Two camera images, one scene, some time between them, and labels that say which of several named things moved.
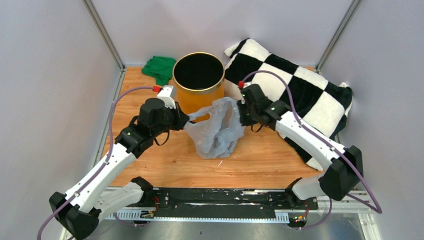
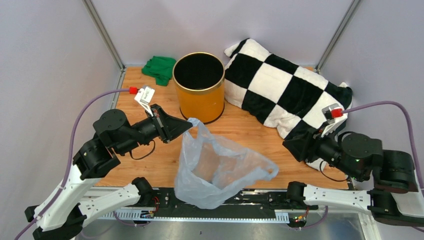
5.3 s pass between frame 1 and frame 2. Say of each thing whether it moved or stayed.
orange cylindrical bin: stayed
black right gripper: moved
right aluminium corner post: stayed
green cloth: stayed
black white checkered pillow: stayed
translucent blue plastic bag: moved
